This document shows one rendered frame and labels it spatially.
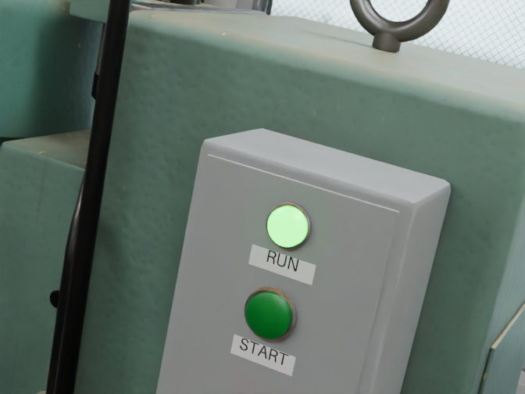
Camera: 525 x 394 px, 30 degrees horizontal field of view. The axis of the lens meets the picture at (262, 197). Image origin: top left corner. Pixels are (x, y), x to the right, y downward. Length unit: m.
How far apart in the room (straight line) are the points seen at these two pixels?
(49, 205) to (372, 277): 0.26
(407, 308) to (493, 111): 0.09
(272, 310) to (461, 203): 0.10
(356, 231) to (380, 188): 0.02
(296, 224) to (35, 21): 0.28
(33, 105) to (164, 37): 0.17
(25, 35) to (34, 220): 0.12
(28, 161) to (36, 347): 0.12
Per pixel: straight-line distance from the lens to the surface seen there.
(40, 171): 0.60
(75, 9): 0.62
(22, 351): 0.64
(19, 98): 0.64
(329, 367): 0.42
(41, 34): 0.64
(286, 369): 0.43
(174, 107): 0.50
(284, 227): 0.40
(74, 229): 0.52
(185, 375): 0.45
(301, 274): 0.41
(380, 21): 0.56
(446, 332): 0.46
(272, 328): 0.42
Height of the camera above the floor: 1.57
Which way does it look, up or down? 14 degrees down
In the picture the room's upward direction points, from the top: 11 degrees clockwise
